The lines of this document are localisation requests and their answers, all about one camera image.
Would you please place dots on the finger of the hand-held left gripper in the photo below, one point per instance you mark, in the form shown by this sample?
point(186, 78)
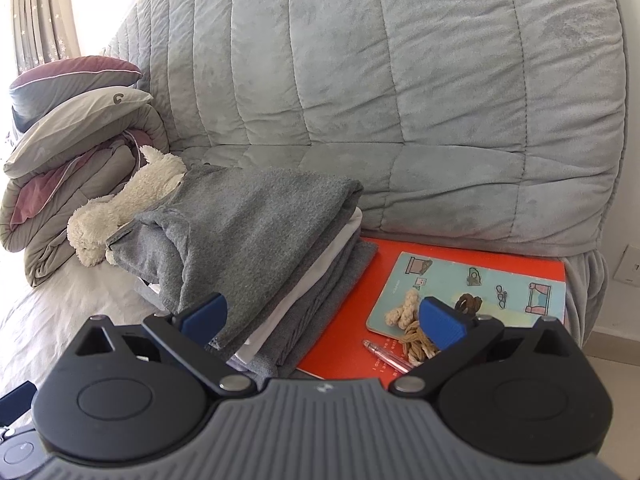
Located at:
point(17, 402)

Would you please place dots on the folded grey garment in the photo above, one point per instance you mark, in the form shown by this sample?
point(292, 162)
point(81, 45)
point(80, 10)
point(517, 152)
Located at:
point(330, 300)

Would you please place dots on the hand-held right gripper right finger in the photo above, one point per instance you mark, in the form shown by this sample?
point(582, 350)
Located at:
point(440, 325)

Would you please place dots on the light blue notebook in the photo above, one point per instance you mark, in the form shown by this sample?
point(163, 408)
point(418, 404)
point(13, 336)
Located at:
point(450, 270)

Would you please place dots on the clear pen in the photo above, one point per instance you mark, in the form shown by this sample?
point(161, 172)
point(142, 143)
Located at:
point(385, 355)

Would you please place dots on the folded grey duvet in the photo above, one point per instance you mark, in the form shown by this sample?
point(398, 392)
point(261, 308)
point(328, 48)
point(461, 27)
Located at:
point(45, 200)

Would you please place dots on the grey quilted headboard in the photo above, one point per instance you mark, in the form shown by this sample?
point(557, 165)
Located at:
point(400, 85)

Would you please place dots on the red notebook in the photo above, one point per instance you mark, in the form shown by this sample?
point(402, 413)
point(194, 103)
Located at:
point(370, 300)

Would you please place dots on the grey long-sleeve sweater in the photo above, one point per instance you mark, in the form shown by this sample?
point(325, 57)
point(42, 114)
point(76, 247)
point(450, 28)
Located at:
point(250, 220)

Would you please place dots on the grey star curtain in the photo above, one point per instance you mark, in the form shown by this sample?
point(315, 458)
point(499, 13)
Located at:
point(40, 10)

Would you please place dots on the maroon-backed grey pillow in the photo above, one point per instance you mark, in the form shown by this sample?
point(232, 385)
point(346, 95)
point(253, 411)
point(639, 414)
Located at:
point(75, 80)

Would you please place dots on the folded white garment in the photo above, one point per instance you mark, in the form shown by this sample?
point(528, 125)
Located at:
point(325, 265)

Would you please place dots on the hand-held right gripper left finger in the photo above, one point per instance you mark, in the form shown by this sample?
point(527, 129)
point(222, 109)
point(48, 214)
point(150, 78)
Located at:
point(205, 317)

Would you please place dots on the wall socket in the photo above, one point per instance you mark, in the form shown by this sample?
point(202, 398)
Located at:
point(631, 265)

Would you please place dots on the white plush dog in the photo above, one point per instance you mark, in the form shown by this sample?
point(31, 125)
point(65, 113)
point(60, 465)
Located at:
point(145, 185)

